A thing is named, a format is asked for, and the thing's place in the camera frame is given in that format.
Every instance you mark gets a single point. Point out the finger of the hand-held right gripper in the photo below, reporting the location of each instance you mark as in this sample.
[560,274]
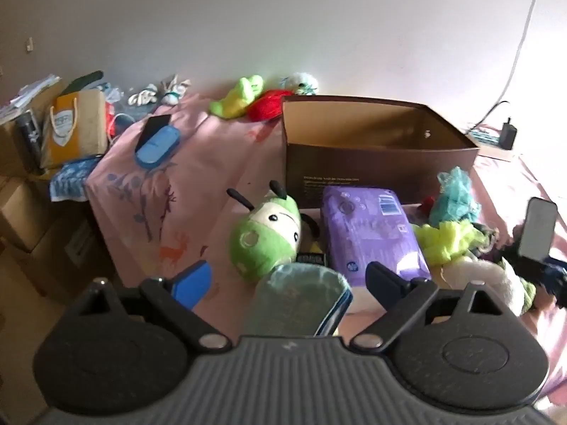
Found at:
[538,228]

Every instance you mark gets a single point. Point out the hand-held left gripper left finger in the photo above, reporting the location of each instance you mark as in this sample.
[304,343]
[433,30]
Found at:
[195,281]

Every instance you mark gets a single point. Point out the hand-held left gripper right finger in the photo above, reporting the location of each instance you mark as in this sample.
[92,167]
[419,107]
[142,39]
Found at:
[384,280]

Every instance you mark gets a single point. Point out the purple plastic packet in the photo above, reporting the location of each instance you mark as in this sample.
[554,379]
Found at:
[367,230]

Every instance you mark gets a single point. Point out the grey striped sock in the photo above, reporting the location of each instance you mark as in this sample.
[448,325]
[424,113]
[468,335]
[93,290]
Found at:
[482,235]

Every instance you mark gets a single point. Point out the white fluffy plush toy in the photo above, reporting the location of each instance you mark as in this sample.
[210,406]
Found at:
[483,279]

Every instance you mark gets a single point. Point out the yellow towel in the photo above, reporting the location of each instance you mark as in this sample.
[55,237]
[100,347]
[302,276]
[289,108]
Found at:
[443,239]

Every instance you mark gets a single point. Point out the green bee plush toy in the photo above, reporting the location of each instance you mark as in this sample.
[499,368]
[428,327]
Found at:
[265,239]

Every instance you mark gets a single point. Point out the teal mesh bath sponge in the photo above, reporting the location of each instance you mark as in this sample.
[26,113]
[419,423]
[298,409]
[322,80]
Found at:
[456,199]

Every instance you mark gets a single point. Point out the teal fabric pouch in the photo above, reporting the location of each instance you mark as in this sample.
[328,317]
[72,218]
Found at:
[292,301]

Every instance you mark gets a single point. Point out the brown cardboard box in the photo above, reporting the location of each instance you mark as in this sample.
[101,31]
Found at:
[354,159]

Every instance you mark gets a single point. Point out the small red object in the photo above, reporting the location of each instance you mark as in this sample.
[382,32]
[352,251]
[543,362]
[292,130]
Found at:
[428,204]

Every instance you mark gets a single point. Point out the black charger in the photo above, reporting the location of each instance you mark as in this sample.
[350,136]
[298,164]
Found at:
[508,135]

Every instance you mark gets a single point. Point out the white power strip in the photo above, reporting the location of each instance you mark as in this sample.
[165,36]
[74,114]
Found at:
[485,139]

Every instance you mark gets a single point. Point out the pink printed bed sheet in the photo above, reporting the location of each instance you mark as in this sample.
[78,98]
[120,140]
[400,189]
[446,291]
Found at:
[212,150]

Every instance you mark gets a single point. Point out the blue glasses case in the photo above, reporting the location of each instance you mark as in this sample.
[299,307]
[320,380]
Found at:
[157,148]

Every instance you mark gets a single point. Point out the blue patterned cloth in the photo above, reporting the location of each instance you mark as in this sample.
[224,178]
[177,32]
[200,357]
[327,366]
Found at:
[71,179]

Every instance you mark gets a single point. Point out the black phone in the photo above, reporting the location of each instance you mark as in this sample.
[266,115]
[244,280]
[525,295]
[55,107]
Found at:
[153,126]

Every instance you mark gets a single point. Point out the stacked cardboard boxes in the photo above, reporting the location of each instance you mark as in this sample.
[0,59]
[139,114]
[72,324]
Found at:
[40,234]

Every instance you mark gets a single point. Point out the red packet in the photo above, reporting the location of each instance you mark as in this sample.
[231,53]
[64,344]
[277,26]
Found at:
[110,121]

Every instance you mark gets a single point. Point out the green frog plush toy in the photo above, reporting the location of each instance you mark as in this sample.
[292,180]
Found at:
[237,97]

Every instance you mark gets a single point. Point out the red plush toy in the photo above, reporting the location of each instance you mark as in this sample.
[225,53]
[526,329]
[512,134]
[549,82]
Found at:
[265,106]

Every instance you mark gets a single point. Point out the white cotton glove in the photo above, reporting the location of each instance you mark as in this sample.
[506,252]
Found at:
[141,95]

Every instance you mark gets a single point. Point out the white bundle with green tie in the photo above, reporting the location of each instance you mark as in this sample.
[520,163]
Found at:
[172,88]

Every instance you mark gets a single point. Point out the brown paper bag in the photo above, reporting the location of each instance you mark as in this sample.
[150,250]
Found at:
[75,128]

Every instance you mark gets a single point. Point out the blue blister pack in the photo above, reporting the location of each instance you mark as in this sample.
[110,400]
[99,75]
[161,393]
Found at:
[110,90]

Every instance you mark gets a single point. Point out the white panda plush toy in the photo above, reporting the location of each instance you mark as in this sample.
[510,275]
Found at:
[301,82]

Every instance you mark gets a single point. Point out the black bottle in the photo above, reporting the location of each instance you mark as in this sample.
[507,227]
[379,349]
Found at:
[29,137]

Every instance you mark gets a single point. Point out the dark green flat object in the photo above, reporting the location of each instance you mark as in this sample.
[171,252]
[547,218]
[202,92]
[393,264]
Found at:
[84,80]

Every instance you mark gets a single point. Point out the pile of papers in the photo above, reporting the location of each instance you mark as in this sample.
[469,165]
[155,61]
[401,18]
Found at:
[31,93]

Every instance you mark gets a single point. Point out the small wall fixture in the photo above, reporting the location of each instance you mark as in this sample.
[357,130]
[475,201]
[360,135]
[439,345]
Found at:
[30,44]

